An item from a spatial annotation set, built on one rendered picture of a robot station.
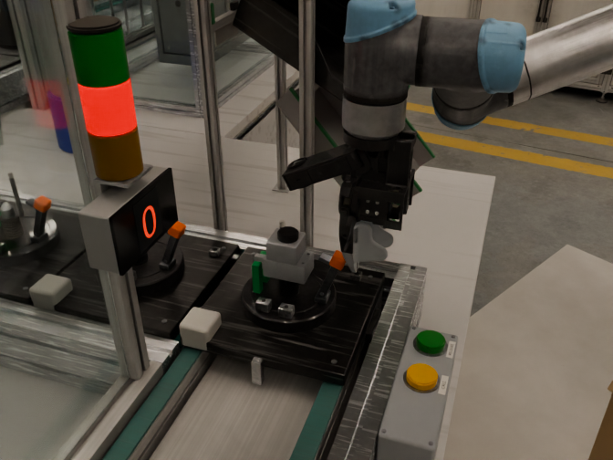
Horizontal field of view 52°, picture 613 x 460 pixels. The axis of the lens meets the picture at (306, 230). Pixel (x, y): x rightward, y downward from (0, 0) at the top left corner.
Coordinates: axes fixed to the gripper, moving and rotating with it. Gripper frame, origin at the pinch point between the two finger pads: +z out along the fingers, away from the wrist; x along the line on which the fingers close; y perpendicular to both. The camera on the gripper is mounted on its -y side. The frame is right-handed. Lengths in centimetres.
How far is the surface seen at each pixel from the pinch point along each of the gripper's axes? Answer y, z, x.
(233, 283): -18.9, 9.3, 1.6
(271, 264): -10.9, 1.4, -2.2
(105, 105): -19.6, -27.9, -21.1
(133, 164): -18.5, -21.2, -19.7
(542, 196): 41, 106, 236
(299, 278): -6.6, 2.9, -2.2
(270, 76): -63, 20, 127
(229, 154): -50, 20, 65
